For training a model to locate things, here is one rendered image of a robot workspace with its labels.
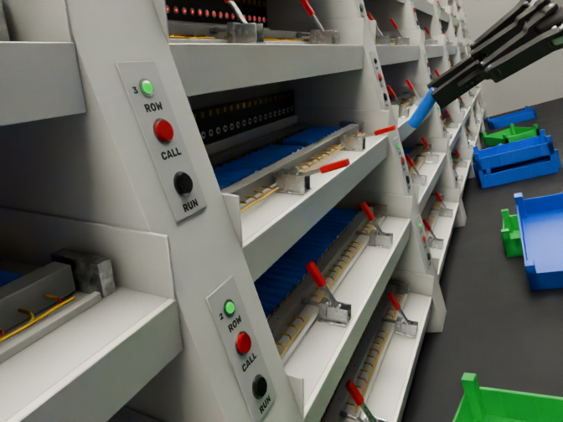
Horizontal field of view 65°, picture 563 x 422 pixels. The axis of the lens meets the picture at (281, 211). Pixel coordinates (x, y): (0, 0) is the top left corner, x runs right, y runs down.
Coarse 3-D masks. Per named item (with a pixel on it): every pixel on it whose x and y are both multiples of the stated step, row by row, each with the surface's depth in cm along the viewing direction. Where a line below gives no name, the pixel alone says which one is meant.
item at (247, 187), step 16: (352, 128) 87; (320, 144) 72; (336, 144) 79; (288, 160) 62; (304, 160) 66; (256, 176) 55; (224, 192) 49; (240, 192) 50; (256, 192) 53; (272, 192) 54
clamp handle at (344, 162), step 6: (336, 162) 52; (342, 162) 52; (348, 162) 52; (318, 168) 54; (324, 168) 53; (330, 168) 53; (336, 168) 53; (294, 174) 55; (300, 174) 55; (306, 174) 55
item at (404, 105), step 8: (408, 80) 137; (392, 88) 155; (400, 88) 154; (408, 88) 153; (416, 88) 152; (424, 88) 151; (392, 96) 115; (400, 96) 142; (408, 96) 150; (416, 96) 137; (424, 96) 152; (392, 104) 128; (400, 104) 134; (408, 104) 137; (416, 104) 138; (400, 112) 115; (408, 112) 116; (400, 120) 111; (408, 120) 111; (424, 120) 137; (400, 128) 103; (408, 128) 113; (400, 136) 105
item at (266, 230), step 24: (288, 120) 92; (312, 120) 97; (336, 120) 95; (360, 120) 93; (384, 120) 91; (216, 144) 69; (384, 144) 89; (312, 168) 67; (360, 168) 75; (312, 192) 56; (336, 192) 64; (240, 216) 39; (264, 216) 48; (288, 216) 49; (312, 216) 56; (240, 240) 40; (264, 240) 44; (288, 240) 50; (264, 264) 45
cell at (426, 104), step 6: (432, 90) 64; (426, 96) 65; (426, 102) 65; (432, 102) 65; (420, 108) 66; (426, 108) 66; (414, 114) 67; (420, 114) 67; (426, 114) 67; (414, 120) 67; (420, 120) 67; (414, 126) 68
